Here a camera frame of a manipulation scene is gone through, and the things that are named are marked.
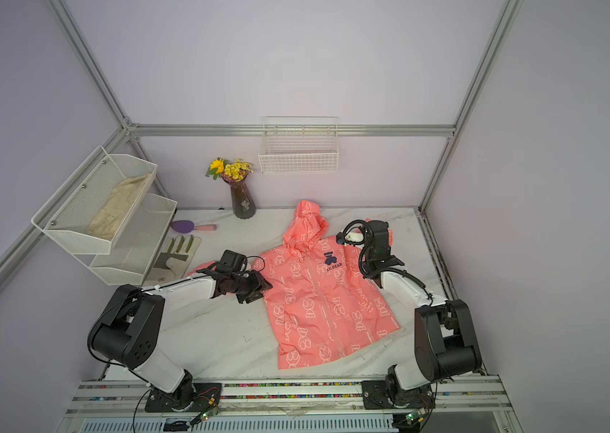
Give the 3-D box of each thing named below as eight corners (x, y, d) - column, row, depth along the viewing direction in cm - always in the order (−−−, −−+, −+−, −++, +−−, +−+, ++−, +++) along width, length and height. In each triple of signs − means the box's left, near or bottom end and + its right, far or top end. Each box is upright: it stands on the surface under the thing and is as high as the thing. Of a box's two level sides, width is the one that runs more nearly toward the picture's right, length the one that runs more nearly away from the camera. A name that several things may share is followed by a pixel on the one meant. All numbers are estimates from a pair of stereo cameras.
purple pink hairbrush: (169, 233, 115) (167, 229, 113) (173, 224, 118) (171, 220, 116) (214, 233, 115) (212, 229, 113) (217, 224, 118) (215, 220, 116)
